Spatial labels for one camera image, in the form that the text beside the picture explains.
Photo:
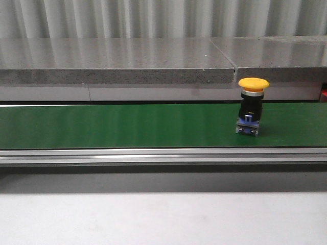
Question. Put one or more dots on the pleated grey curtain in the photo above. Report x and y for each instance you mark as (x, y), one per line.
(153, 19)

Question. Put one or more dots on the green conveyor belt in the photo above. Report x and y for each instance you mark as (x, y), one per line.
(160, 134)

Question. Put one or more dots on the red plastic tray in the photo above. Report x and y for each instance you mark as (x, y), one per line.
(323, 96)

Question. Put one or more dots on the yellow mushroom push button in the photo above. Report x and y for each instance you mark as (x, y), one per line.
(250, 111)

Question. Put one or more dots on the grey stone counter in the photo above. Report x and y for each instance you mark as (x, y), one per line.
(160, 69)

